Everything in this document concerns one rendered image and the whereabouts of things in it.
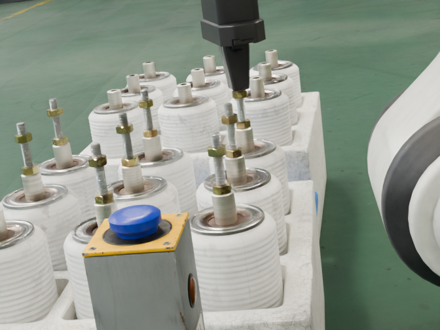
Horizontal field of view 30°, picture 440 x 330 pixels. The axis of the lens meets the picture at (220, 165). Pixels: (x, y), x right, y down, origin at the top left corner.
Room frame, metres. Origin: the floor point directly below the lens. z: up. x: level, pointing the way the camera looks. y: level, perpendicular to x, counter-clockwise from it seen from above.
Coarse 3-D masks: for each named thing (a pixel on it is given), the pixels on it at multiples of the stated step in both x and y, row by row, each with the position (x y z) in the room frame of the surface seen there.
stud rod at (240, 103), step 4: (240, 100) 0.98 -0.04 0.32; (240, 104) 0.98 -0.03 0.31; (244, 104) 0.98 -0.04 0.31; (240, 108) 0.98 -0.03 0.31; (244, 108) 0.98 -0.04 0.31; (240, 112) 0.98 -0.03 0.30; (244, 112) 0.98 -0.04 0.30; (240, 116) 0.98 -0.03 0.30; (244, 116) 0.98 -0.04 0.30; (240, 120) 0.98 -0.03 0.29; (244, 120) 0.98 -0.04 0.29
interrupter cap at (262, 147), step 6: (228, 144) 1.01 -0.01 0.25; (258, 144) 1.00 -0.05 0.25; (264, 144) 0.99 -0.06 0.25; (270, 144) 0.99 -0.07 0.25; (258, 150) 0.98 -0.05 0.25; (264, 150) 0.97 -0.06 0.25; (270, 150) 0.96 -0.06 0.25; (246, 156) 0.95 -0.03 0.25; (252, 156) 0.95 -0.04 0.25; (258, 156) 0.95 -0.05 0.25
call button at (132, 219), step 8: (128, 208) 0.60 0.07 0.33; (136, 208) 0.60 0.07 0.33; (144, 208) 0.59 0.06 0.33; (152, 208) 0.59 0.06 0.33; (112, 216) 0.59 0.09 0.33; (120, 216) 0.58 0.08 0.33; (128, 216) 0.58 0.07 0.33; (136, 216) 0.58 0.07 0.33; (144, 216) 0.58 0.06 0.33; (152, 216) 0.58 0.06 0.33; (160, 216) 0.59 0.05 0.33; (112, 224) 0.58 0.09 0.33; (120, 224) 0.57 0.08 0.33; (128, 224) 0.57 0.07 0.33; (136, 224) 0.57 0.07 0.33; (144, 224) 0.57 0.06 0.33; (152, 224) 0.57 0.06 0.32; (120, 232) 0.57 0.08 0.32; (128, 232) 0.57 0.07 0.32; (136, 232) 0.57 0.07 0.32; (144, 232) 0.57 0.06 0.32; (152, 232) 0.58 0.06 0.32
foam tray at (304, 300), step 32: (288, 224) 0.91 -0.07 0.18; (288, 256) 0.81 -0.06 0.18; (64, 288) 0.83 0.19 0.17; (288, 288) 0.73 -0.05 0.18; (320, 288) 0.94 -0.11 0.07; (64, 320) 0.72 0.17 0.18; (224, 320) 0.68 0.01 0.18; (256, 320) 0.67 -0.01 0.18; (288, 320) 0.67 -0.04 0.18; (320, 320) 0.85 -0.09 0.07
